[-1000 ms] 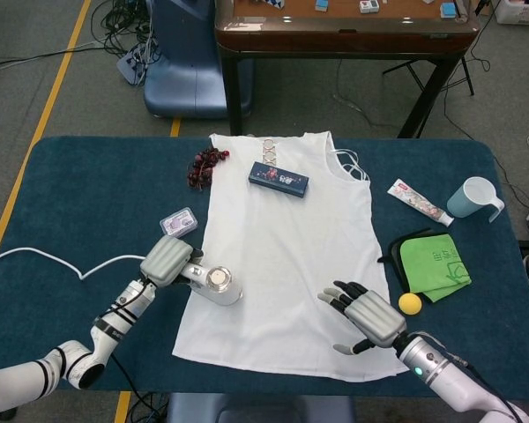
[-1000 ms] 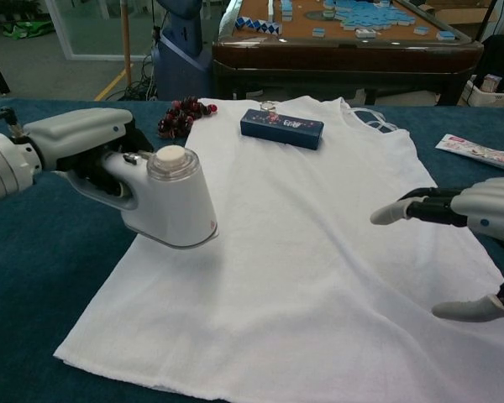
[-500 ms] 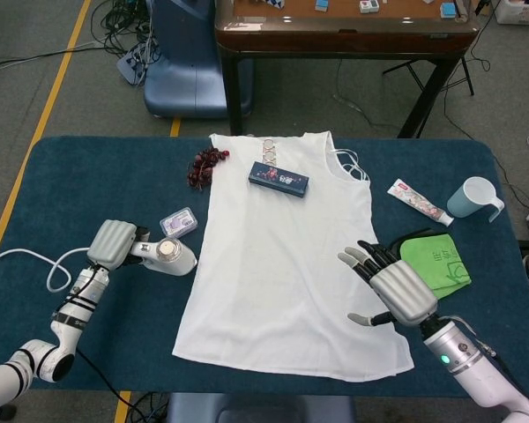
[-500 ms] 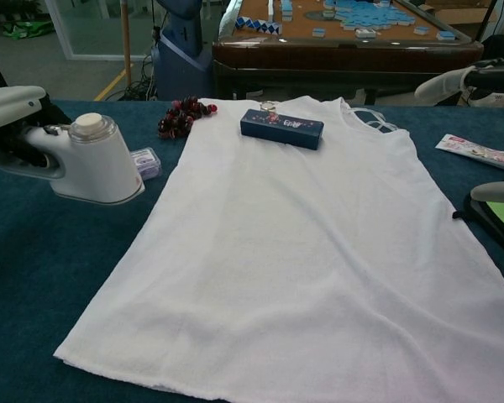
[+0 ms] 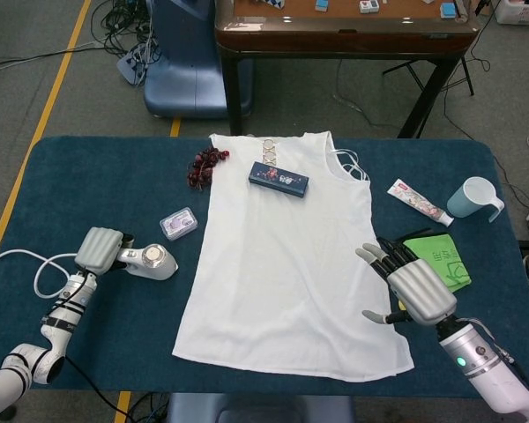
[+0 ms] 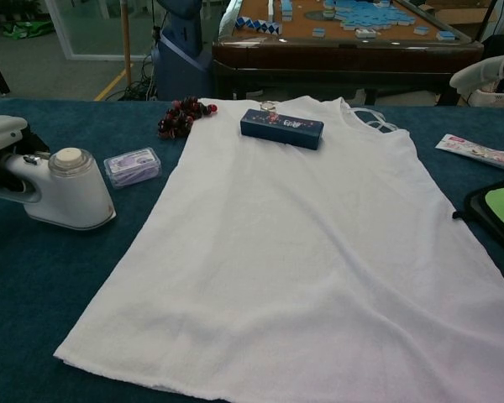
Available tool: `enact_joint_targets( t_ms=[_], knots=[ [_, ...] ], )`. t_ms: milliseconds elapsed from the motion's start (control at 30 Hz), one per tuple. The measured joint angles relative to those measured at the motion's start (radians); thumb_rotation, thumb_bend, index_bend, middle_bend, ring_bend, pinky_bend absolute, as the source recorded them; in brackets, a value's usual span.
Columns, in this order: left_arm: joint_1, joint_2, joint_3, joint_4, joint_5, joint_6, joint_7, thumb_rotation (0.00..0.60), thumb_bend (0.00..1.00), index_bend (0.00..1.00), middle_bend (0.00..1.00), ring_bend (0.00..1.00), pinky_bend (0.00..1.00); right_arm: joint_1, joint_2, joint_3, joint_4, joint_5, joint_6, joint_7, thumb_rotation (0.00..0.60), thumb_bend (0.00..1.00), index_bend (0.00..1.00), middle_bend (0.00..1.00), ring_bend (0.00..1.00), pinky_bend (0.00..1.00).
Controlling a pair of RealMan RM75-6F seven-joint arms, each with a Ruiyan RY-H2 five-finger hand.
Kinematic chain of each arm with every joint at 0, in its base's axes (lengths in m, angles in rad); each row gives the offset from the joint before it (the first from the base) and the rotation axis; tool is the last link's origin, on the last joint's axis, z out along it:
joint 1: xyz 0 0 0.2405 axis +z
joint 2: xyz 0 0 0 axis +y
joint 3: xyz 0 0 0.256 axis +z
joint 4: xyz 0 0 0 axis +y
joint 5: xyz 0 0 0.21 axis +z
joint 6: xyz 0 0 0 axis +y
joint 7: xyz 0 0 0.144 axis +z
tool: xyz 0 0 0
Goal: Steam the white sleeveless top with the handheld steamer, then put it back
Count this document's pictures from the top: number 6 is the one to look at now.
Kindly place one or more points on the black bag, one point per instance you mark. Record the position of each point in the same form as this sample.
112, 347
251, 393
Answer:
493, 46

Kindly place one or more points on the teal tablecloth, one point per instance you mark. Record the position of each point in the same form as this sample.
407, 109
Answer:
46, 378

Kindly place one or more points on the green bag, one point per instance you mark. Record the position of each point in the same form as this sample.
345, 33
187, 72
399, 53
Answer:
25, 31

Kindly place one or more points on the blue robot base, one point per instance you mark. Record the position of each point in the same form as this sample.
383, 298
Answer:
180, 63

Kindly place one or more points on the dark red grape bunch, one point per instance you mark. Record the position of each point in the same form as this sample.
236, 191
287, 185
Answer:
176, 119

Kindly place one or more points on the wooden pole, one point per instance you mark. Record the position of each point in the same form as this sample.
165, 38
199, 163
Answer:
127, 42

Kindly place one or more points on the pink printed flat packet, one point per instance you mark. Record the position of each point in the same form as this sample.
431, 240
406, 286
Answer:
479, 152

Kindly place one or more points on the dark blue rectangular box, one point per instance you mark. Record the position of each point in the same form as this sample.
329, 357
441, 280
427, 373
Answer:
281, 130

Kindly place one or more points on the white clothes iron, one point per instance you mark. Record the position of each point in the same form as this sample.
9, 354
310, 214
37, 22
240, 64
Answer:
84, 197

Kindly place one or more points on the white plastic basket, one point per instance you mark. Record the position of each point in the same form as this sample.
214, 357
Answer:
491, 101

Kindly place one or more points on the glass door frame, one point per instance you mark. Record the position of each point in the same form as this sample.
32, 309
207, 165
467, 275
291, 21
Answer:
65, 42

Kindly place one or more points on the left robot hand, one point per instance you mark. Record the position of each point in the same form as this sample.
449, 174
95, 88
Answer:
2, 134

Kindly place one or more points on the brown wooden mahjong table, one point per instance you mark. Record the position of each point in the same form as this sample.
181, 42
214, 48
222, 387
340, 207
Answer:
340, 59

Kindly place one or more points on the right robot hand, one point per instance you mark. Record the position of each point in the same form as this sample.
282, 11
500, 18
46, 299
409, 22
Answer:
483, 71

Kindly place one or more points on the white t-shirt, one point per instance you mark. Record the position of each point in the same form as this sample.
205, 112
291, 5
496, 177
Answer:
277, 252

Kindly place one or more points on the blue mahjong tile heap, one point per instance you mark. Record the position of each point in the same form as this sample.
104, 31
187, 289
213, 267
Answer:
369, 14

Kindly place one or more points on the purple clear plastic box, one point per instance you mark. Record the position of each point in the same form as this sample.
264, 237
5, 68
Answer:
134, 165

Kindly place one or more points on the blue white snake cube toy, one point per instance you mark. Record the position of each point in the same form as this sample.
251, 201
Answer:
256, 25

